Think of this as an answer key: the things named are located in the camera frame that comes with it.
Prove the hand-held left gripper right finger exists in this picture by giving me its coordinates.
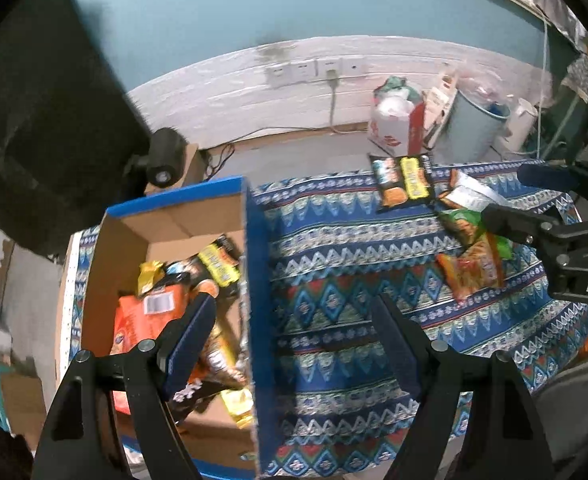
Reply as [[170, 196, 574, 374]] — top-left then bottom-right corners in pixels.
[[372, 292, 557, 480]]

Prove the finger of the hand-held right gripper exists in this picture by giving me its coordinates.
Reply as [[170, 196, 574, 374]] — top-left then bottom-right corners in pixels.
[[481, 204, 564, 248], [516, 164, 588, 211]]

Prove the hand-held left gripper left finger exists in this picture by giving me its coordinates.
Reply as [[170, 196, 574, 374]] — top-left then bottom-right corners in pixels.
[[33, 292, 218, 480]]

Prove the green snack packet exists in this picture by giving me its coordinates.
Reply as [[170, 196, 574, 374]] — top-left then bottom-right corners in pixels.
[[438, 207, 513, 258]]

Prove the large orange snack packet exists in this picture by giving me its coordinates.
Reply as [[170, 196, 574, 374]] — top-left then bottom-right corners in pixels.
[[110, 284, 195, 413]]

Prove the long yellow snack packet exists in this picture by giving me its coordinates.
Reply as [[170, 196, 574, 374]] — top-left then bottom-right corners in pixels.
[[138, 260, 255, 430]]

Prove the small black yellow snack packet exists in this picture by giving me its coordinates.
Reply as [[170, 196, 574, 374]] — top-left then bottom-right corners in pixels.
[[194, 235, 245, 291]]

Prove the blue-sided cardboard box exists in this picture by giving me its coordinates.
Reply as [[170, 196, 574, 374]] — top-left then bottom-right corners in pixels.
[[76, 176, 279, 478]]

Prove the green pole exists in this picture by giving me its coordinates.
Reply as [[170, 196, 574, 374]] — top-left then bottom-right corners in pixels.
[[541, 95, 579, 158]]

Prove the white electric kettle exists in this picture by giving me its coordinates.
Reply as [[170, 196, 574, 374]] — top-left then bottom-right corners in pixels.
[[498, 97, 539, 153]]

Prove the white silver snack packet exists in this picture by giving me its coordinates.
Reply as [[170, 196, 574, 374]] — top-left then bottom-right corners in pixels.
[[436, 169, 499, 212]]

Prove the red-orange noodle packet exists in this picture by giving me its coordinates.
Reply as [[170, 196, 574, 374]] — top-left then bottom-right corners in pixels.
[[435, 234, 505, 305]]

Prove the light blue trash bin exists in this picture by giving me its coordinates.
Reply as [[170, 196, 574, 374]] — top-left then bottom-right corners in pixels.
[[436, 89, 510, 166]]

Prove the blue patterned blanket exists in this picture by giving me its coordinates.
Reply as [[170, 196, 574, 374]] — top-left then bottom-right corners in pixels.
[[56, 160, 588, 478]]

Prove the patterned hanging cloth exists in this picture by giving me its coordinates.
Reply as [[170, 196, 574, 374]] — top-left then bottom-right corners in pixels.
[[561, 52, 588, 103]]

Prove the clear plastic bin liner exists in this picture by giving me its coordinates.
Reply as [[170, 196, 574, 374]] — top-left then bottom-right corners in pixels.
[[456, 72, 512, 116]]

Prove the white paper bag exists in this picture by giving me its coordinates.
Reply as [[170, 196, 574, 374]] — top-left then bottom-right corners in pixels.
[[423, 72, 459, 146]]

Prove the silver foil sheet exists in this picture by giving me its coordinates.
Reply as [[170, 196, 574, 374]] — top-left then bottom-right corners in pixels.
[[531, 0, 588, 53]]

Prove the red and white shopping bag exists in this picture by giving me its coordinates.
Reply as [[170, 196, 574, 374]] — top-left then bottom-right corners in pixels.
[[368, 76, 425, 157]]

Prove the cardboard sheet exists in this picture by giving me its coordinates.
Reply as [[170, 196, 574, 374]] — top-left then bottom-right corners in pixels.
[[0, 371, 49, 436]]

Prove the small brown cardboard box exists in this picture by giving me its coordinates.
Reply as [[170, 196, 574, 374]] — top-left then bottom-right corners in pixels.
[[144, 142, 201, 196]]

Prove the large black screen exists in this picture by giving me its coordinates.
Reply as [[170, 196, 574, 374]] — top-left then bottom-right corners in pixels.
[[0, 0, 155, 256]]

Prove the white hanging cable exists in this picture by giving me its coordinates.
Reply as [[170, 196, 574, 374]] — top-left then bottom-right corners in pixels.
[[536, 7, 554, 156]]

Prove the black floor cable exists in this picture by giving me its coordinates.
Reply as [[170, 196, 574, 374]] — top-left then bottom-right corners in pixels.
[[204, 142, 235, 181]]

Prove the black cylindrical camera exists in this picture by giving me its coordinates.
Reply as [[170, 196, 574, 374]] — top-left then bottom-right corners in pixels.
[[124, 127, 187, 188]]

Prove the grey plug cable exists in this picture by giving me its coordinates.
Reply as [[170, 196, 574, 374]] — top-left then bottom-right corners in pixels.
[[326, 71, 369, 135]]

